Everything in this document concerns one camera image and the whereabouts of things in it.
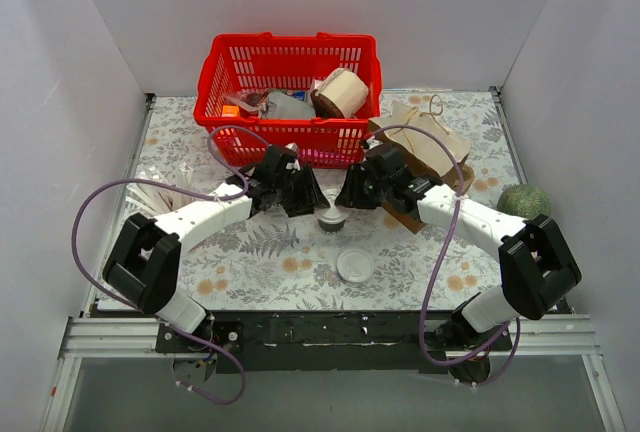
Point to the pink cup of straws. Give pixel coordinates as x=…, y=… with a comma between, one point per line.
x=160, y=200

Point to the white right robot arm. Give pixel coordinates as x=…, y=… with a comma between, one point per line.
x=536, y=265

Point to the clear plastic snack packet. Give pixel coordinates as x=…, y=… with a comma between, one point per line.
x=250, y=103

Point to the brown paper bag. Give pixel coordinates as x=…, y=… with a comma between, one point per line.
x=429, y=146

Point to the grey crumpled pouch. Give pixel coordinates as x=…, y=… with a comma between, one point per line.
x=284, y=107

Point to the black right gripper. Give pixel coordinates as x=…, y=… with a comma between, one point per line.
x=364, y=188

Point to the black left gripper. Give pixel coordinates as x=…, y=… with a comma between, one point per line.
x=294, y=189

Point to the white plastic cup lid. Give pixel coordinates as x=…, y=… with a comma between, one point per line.
x=355, y=266

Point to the green melon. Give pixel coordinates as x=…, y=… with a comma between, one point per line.
x=525, y=201

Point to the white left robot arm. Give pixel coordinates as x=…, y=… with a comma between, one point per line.
x=144, y=263

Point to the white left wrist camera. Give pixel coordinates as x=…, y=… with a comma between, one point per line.
x=294, y=148

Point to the red plastic shopping basket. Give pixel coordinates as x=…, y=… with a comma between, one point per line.
x=291, y=65

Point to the orange snack box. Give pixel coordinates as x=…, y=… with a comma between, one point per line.
x=231, y=111

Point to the black paper coffee cup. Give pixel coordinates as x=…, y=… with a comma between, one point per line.
x=331, y=226

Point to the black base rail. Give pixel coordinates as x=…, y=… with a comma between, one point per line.
x=314, y=340

